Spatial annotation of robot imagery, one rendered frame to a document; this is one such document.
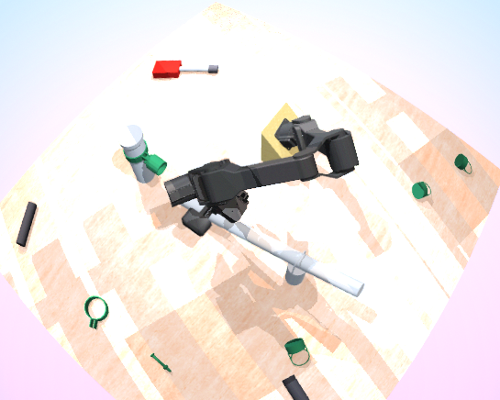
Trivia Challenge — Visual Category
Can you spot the green pipe clamp with end cup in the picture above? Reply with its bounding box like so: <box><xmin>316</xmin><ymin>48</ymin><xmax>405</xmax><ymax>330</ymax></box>
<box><xmin>123</xmin><ymin>139</ymin><xmax>167</xmax><ymax>176</ymax></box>

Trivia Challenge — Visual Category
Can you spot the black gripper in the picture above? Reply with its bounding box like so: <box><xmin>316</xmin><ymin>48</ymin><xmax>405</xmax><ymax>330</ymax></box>
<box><xmin>182</xmin><ymin>206</ymin><xmax>212</xmax><ymax>237</ymax></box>

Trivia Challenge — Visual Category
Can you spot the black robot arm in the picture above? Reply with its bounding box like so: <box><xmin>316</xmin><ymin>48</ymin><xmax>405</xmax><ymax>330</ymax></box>
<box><xmin>163</xmin><ymin>114</ymin><xmax>360</xmax><ymax>223</ymax></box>

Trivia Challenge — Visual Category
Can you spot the grey metal pipe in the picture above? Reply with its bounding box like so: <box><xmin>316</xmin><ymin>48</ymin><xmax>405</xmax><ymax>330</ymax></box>
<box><xmin>181</xmin><ymin>199</ymin><xmax>365</xmax><ymax>297</ymax></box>

